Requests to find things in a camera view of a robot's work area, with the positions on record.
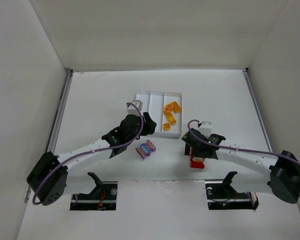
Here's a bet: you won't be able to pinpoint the red lego stack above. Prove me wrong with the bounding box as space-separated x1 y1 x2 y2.
190 155 205 169

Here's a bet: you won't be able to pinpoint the yellow round printed lego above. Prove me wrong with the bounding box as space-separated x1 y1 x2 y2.
163 103 174 115

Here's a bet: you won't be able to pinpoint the yellow lego bricks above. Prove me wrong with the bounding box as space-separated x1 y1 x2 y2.
162 101 182 132

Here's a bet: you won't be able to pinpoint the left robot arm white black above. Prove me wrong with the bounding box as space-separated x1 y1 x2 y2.
26 112 157 206

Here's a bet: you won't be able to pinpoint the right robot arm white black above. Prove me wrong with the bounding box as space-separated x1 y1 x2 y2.
181 128 300 204

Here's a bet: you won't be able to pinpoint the purple lego stack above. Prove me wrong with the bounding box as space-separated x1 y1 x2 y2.
135 140 157 160

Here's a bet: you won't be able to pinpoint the white three-compartment tray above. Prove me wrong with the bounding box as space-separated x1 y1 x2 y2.
135 91 183 139

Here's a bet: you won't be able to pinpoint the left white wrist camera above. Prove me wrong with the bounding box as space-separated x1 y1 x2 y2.
127 100 143 115

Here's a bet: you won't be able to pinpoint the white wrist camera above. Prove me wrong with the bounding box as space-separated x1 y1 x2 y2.
198 121 212 137
127 100 143 115

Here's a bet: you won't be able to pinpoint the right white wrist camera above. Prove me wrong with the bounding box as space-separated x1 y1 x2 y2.
198 121 212 137

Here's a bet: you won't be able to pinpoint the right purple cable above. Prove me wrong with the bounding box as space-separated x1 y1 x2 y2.
187 119 300 198

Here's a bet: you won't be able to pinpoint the purple cable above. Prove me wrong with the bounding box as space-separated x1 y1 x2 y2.
187 119 300 198
31 101 144 206

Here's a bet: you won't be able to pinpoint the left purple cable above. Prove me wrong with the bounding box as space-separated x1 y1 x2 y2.
31 101 144 206

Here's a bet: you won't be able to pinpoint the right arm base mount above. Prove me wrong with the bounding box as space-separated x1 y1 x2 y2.
205 171 259 211

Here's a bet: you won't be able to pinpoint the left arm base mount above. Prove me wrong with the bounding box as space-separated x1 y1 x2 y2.
69 172 118 211

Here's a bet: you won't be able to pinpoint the left aluminium rail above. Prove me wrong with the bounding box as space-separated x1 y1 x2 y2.
26 68 74 206

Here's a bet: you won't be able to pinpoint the aluminium rail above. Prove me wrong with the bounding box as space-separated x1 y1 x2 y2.
26 68 74 206
242 68 272 152

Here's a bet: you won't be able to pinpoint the right aluminium rail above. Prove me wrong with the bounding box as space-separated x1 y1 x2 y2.
242 68 272 152

